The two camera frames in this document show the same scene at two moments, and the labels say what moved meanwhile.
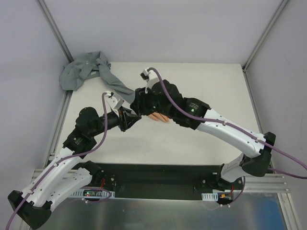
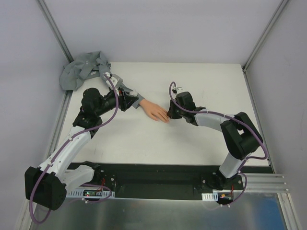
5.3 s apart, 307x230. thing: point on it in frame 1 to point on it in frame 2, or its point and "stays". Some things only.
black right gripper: (138, 102) to (174, 109)
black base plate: (157, 180) stays
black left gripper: (122, 120) to (125, 101)
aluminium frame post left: (56, 29) stays
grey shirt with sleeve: (90, 65) stays
